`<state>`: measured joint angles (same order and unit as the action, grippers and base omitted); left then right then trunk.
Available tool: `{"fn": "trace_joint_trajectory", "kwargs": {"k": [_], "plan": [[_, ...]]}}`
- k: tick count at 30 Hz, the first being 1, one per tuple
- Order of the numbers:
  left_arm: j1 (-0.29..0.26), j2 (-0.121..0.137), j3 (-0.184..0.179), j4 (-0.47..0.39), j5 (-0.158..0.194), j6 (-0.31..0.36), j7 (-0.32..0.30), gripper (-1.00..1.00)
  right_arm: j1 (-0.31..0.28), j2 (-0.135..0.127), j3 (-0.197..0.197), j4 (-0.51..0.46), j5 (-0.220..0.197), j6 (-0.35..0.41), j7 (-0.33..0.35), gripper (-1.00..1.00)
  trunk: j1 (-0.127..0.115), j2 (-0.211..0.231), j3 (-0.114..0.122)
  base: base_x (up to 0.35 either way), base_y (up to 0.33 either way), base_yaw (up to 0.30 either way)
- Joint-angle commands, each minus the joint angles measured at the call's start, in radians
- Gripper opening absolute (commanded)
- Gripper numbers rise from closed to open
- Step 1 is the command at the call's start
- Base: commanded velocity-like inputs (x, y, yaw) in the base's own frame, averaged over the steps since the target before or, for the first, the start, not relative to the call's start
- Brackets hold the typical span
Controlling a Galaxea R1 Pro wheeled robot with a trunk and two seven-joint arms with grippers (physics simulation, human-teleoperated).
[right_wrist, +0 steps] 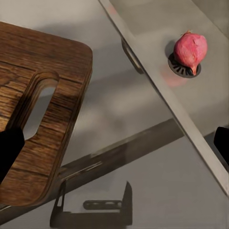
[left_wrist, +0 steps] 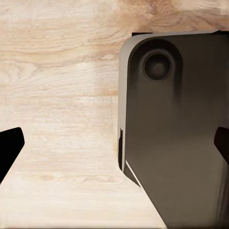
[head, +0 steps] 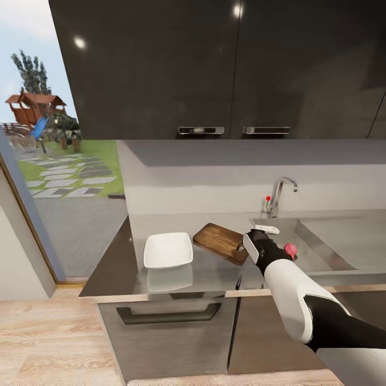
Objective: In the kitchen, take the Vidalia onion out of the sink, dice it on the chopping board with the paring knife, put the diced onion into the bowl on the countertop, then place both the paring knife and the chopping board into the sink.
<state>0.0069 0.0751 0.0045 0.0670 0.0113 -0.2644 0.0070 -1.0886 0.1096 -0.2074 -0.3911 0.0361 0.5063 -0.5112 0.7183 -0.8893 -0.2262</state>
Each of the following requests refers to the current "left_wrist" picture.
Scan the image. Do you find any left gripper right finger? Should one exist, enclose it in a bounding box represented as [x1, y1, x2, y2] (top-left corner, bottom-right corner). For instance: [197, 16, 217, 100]
[214, 127, 229, 165]

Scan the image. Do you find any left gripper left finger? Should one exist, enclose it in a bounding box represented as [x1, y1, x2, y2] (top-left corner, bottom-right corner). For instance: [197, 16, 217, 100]
[0, 127, 25, 184]

